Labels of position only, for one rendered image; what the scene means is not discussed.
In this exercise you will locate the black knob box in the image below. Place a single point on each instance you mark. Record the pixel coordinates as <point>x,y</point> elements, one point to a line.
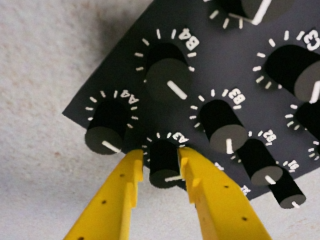
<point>267,74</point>

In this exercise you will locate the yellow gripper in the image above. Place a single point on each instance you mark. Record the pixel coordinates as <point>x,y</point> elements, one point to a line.
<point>224,212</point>

